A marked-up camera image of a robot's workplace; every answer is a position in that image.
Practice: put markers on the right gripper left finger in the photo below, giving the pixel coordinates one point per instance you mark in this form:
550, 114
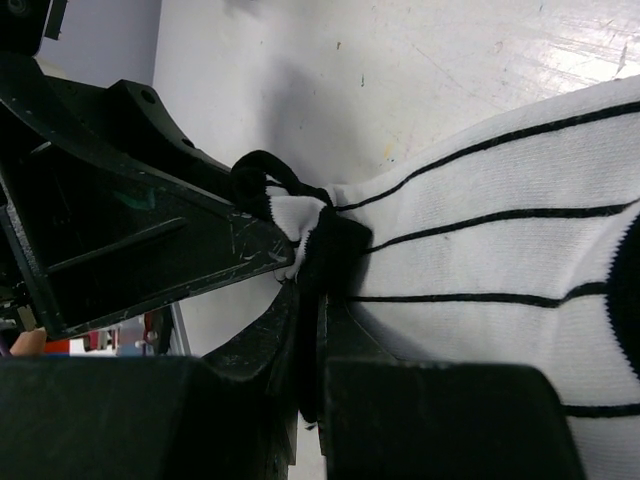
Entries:
228, 415

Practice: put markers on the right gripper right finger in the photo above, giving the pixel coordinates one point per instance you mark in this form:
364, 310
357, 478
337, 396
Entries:
384, 418

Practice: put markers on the white sock black thin stripes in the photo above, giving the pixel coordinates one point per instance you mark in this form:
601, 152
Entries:
515, 241

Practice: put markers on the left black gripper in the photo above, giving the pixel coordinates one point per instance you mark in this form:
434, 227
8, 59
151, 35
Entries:
108, 210

